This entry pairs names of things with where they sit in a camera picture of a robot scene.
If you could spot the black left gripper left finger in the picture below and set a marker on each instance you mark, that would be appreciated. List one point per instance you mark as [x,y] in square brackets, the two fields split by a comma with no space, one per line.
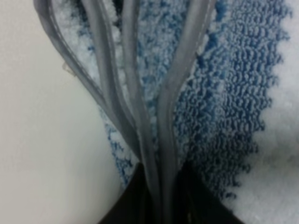
[134,205]

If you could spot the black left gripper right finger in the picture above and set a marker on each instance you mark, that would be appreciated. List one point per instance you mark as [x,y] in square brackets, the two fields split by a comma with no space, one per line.
[195,204]

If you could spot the blue white striped towel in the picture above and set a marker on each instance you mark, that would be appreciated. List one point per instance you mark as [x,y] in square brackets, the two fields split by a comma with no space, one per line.
[214,83]

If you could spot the clear plastic tag fastener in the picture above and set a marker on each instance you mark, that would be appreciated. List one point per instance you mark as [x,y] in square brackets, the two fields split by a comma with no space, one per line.
[66,68]

